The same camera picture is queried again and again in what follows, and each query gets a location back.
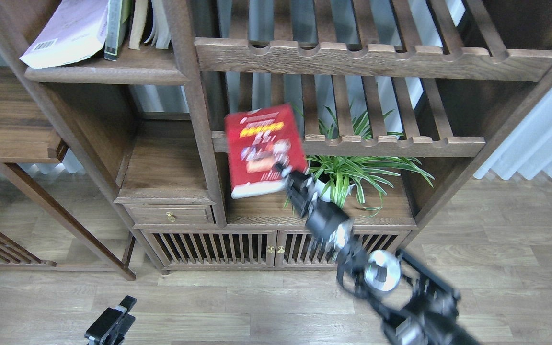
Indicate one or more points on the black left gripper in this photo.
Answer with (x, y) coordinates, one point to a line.
(110, 328)

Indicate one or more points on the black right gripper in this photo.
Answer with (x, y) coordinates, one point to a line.
(327, 222)

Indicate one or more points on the red cover book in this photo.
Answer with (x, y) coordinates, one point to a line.
(257, 140)

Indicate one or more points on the grey green cover book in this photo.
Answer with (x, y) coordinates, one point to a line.
(118, 15)

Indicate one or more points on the white paperback book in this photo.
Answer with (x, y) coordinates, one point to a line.
(76, 31)

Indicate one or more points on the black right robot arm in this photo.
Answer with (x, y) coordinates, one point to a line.
(416, 306)

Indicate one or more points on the white plant pot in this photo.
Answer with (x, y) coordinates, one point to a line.
(333, 188)

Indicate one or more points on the brass cabinet door knobs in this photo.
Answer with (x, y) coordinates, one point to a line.
(272, 249)

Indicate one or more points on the green spider plant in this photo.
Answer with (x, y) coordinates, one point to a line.
(367, 170)

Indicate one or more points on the brass drawer knob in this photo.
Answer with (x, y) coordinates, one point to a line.
(171, 216)

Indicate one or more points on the dark wooden bookshelf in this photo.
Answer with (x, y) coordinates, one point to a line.
(151, 127)

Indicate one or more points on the white open standing book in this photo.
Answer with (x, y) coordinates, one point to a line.
(160, 35)

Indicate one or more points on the wooden side table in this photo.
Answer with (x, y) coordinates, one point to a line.
(36, 231)

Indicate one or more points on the tan standing book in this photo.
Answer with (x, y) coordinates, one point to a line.
(137, 28)

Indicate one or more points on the white curtain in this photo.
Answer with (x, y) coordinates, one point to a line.
(528, 149)

